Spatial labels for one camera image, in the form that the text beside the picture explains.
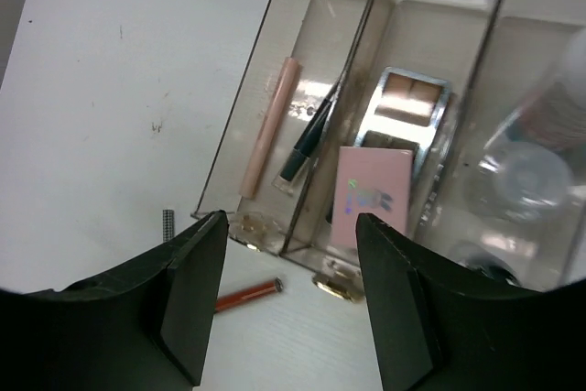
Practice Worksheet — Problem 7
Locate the brown eyeshadow palette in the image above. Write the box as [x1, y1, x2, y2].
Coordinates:
[353, 67, 451, 181]

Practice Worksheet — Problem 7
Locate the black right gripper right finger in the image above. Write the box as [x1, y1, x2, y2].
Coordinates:
[356, 213, 585, 390]

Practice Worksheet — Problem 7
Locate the black concealer stick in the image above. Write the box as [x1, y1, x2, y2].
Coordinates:
[272, 79, 340, 193]

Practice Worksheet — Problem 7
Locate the clear three-slot organizer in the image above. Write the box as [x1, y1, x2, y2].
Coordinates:
[193, 0, 585, 299]

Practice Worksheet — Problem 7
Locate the pink slim tube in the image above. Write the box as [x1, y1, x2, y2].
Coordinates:
[239, 57, 300, 199]

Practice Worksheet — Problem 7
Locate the grey checkered eyeliner pencil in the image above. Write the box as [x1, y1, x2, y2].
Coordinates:
[162, 209, 176, 243]

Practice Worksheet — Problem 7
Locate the clear white-capped bottle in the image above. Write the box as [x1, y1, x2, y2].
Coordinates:
[464, 142, 573, 223]

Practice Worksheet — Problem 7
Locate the red black lip gloss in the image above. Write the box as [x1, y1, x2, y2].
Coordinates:
[214, 277, 284, 313]

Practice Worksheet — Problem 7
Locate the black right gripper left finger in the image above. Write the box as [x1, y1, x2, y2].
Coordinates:
[1, 211, 228, 390]

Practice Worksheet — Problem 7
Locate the pink square compact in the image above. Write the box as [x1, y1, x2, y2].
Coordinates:
[330, 147, 413, 250]

